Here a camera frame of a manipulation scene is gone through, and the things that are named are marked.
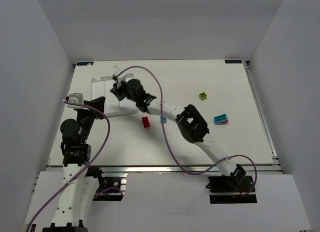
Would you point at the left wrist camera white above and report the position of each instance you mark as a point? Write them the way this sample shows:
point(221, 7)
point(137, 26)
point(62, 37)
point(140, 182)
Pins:
point(74, 100)

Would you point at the small blue lego brick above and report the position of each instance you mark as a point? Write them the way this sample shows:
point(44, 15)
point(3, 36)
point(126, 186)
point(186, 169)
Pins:
point(163, 120)

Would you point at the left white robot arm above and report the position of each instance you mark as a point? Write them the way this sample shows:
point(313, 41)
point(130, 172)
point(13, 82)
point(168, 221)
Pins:
point(80, 183)

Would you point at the large teal lego brick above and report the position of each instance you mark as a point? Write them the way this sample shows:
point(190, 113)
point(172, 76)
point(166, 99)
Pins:
point(219, 119)

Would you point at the left blue corner label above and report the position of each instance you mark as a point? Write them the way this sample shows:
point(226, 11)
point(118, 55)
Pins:
point(84, 63)

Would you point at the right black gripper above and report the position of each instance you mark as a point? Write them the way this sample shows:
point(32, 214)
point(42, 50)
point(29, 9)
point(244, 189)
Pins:
point(119, 90)

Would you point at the white divided sorting tray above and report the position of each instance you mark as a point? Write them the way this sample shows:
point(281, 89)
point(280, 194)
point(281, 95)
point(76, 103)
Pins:
point(112, 107)

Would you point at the lime lego brick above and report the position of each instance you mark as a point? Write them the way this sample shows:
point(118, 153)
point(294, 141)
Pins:
point(202, 96)

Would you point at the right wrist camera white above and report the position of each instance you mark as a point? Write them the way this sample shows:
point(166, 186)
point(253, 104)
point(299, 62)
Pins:
point(119, 77)

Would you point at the blue corner label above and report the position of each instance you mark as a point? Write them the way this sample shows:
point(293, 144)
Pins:
point(233, 61)
point(84, 63)

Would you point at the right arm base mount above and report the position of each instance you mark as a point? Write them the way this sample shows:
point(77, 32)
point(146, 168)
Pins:
point(221, 191)

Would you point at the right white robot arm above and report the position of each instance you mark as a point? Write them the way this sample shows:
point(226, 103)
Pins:
point(191, 124)

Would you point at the right blue corner label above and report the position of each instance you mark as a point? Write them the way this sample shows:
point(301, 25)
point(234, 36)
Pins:
point(233, 61)

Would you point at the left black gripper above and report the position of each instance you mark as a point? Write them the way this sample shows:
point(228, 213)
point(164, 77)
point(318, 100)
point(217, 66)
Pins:
point(92, 107)

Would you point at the red long lego brick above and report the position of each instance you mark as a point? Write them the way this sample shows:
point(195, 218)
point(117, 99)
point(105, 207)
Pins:
point(145, 122)

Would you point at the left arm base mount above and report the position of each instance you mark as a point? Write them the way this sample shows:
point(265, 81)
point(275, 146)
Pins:
point(109, 187)

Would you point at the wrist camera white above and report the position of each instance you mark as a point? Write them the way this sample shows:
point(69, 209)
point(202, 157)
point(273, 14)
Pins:
point(119, 77)
point(74, 100)

